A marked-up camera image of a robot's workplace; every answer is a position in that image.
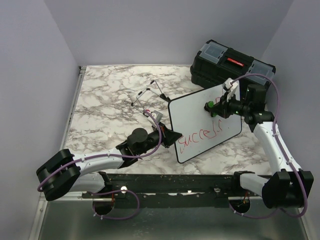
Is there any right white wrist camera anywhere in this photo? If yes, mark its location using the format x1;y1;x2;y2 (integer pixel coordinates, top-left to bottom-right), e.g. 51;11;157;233
222;77;239;102

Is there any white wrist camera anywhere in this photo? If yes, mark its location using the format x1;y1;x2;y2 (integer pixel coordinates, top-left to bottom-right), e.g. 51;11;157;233
222;77;239;102
146;109;163;124

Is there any black front mounting rail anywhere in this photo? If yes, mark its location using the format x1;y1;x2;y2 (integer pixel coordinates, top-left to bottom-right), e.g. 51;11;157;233
51;169;272;210

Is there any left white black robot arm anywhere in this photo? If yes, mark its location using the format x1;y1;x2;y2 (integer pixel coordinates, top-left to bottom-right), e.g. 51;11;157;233
36;124;183;201

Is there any black plastic toolbox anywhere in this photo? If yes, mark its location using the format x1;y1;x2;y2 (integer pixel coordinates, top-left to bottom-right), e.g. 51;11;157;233
190;39;276;89

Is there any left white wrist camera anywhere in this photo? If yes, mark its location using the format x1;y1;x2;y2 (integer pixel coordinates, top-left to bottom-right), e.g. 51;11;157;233
146;109;163;124

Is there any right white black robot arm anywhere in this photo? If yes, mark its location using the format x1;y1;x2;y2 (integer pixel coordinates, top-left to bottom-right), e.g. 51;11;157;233
204;84;314;209

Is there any black wire easel stand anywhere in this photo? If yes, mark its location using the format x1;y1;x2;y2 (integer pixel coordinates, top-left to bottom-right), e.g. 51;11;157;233
129;80;171;120

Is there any green black whiteboard eraser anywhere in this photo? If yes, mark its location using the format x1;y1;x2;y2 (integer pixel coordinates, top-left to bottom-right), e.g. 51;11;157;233
204;101;215;114

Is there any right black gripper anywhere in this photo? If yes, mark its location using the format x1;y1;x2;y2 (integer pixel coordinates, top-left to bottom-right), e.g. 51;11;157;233
210;91;251;119

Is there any white whiteboard with red writing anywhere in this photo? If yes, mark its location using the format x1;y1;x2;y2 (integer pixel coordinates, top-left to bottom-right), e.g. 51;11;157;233
168;85;242;164

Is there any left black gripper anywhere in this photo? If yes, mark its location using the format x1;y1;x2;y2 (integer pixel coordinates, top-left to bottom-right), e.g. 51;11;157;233
136;122;183;156

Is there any aluminium frame extrusion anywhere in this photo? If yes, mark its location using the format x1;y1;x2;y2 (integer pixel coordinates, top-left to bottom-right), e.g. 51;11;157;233
28;66;87;240

